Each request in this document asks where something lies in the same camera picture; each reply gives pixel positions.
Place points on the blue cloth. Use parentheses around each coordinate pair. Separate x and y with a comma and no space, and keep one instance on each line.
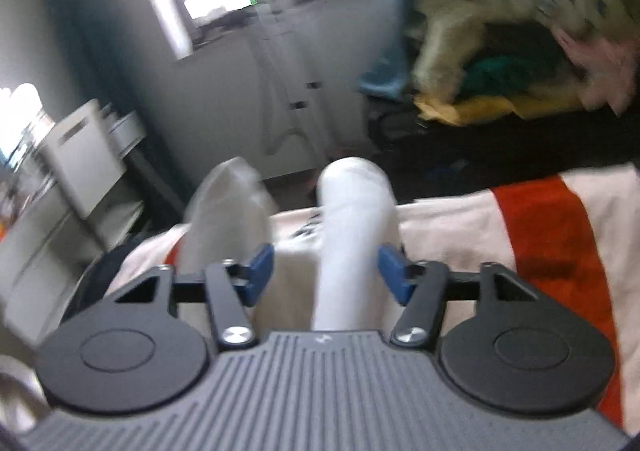
(395,31)

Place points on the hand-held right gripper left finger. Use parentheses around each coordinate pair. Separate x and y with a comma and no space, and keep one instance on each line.
(260,272)

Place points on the white shelf unit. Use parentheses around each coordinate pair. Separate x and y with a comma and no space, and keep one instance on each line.
(40,256)

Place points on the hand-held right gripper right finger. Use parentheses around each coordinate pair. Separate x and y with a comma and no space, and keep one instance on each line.
(392,275)

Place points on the cream fuzzy cloth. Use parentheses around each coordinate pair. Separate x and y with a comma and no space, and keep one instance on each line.
(445,31)

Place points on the red white striped blanket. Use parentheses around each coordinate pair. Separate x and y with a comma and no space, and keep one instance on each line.
(545,231)

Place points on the green cloth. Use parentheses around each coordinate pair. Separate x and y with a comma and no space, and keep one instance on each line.
(500,72)

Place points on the person's right leg white sock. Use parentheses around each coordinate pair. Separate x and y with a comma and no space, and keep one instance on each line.
(352,231)

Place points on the yellow cloth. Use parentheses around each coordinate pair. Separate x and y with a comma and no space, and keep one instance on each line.
(480,110)

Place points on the white storage box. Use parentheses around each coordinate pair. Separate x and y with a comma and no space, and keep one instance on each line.
(85,156)

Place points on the person's leg white sock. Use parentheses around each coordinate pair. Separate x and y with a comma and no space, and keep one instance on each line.
(225,211)
(352,231)

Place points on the white drawer cabinet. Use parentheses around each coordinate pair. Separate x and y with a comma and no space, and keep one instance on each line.
(235,81)

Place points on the person's left leg white sock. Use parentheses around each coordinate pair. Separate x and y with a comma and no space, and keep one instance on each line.
(225,211)

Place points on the pink cloth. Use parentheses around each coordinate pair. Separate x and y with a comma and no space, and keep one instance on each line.
(607,76)

